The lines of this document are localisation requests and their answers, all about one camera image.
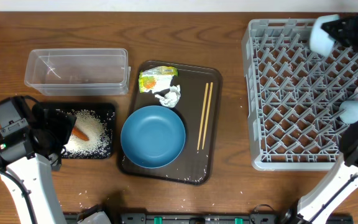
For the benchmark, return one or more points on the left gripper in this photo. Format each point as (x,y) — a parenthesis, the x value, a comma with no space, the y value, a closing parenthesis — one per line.
(64,129)

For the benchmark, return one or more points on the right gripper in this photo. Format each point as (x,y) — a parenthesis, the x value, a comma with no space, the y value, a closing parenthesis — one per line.
(354,25)

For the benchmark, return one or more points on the orange carrot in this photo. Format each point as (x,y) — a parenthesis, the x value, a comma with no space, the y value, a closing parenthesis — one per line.
(79,134)

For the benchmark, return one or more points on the light blue bowl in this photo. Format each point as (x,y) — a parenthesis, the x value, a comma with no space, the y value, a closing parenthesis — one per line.
(320,42)

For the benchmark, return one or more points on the pile of white rice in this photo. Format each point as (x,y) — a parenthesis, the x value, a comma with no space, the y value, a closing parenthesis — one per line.
(98,127)

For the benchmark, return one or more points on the light blue cup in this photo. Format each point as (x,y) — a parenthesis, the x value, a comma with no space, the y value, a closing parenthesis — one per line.
(349,112)

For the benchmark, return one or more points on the dark blue plate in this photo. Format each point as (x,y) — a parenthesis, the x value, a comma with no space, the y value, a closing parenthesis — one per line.
(153,136)

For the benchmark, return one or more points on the wooden chopstick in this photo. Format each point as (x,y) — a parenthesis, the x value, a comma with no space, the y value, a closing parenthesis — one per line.
(207,113)
(202,115)

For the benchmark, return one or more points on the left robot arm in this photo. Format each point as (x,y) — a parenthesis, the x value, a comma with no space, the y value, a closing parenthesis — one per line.
(29,180)

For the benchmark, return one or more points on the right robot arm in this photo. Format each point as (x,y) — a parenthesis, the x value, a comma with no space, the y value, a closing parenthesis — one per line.
(342,178)

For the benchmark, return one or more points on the black waste tray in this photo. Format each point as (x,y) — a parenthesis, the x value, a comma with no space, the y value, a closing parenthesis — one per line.
(64,106)

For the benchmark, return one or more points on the grey dishwasher rack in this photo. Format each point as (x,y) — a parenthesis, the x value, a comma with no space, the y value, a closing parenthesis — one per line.
(294,96)

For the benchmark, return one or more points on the clear plastic bin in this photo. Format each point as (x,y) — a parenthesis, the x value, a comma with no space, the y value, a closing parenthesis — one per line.
(78,72)

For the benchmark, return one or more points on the green snack wrapper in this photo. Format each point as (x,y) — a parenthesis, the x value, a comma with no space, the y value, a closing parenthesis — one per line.
(156,79)

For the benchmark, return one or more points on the crumpled white tissue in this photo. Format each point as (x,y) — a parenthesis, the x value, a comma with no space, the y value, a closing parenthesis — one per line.
(171,98)

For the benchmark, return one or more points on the brown serving tray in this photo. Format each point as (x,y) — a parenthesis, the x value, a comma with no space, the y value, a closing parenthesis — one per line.
(191,166)

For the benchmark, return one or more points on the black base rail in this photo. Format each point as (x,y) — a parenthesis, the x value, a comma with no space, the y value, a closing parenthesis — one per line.
(97,214)

